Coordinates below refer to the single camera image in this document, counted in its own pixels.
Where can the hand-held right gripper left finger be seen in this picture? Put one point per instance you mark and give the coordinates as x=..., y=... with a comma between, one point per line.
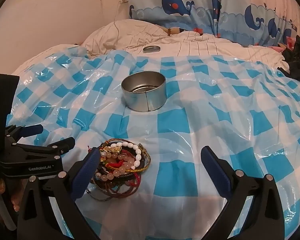
x=88, y=172

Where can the round metal tin lid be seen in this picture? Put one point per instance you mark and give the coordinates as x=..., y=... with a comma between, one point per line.
x=151, y=48

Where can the blue checkered plastic sheet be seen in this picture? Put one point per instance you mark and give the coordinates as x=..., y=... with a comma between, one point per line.
x=190, y=120

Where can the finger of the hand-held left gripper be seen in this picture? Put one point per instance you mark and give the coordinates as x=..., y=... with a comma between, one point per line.
x=62, y=146
x=32, y=130

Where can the white striped blanket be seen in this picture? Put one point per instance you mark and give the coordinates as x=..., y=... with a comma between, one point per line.
x=195, y=43

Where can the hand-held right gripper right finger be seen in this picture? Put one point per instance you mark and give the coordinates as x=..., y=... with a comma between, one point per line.
x=215, y=172

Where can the pink cloth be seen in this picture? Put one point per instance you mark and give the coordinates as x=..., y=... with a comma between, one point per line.
x=277, y=49

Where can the whale print curtain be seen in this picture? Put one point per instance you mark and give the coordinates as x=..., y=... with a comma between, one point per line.
x=180, y=2

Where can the small brown and black object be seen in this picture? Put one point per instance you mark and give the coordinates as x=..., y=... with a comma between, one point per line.
x=173, y=31

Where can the person's left hand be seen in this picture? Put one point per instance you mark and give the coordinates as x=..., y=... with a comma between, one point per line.
x=17, y=197

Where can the pile of black clothes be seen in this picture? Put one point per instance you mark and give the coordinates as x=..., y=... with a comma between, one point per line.
x=296, y=55

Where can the round metal tin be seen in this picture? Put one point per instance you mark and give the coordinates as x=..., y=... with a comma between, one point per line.
x=146, y=100

